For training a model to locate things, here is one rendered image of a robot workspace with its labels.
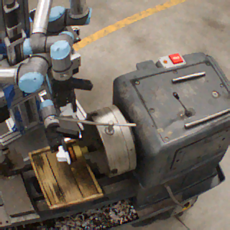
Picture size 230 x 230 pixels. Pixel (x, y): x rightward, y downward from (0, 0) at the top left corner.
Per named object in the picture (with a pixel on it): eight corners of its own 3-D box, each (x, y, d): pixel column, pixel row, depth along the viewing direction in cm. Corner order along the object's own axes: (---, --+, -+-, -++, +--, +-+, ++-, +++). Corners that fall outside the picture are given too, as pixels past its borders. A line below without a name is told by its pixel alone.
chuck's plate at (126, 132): (108, 121, 212) (113, 92, 184) (131, 176, 201) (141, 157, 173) (101, 123, 212) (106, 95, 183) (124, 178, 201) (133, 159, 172)
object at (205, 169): (180, 156, 309) (200, 88, 237) (200, 201, 285) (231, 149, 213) (108, 182, 296) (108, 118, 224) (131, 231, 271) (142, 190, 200)
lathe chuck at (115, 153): (101, 123, 212) (106, 95, 183) (124, 178, 201) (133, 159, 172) (85, 129, 210) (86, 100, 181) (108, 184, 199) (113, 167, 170)
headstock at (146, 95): (200, 88, 237) (208, 47, 205) (231, 149, 213) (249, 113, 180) (108, 118, 224) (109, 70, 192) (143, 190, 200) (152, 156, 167)
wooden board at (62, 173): (77, 141, 216) (77, 136, 212) (103, 197, 197) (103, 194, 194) (29, 156, 209) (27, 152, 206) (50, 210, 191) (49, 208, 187)
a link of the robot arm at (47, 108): (53, 106, 207) (52, 95, 200) (59, 123, 201) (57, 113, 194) (39, 110, 205) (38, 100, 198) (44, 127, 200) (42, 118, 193)
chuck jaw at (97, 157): (106, 146, 187) (116, 167, 180) (106, 152, 191) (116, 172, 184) (83, 153, 184) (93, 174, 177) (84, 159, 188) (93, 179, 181)
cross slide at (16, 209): (12, 146, 205) (10, 142, 201) (36, 213, 183) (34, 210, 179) (-10, 154, 201) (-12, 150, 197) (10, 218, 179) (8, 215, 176)
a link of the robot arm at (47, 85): (34, 39, 182) (51, 98, 222) (26, 55, 176) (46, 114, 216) (54, 38, 180) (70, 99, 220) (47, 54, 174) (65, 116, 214)
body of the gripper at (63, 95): (53, 99, 163) (49, 75, 156) (72, 92, 165) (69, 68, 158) (57, 110, 158) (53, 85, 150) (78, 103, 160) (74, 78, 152)
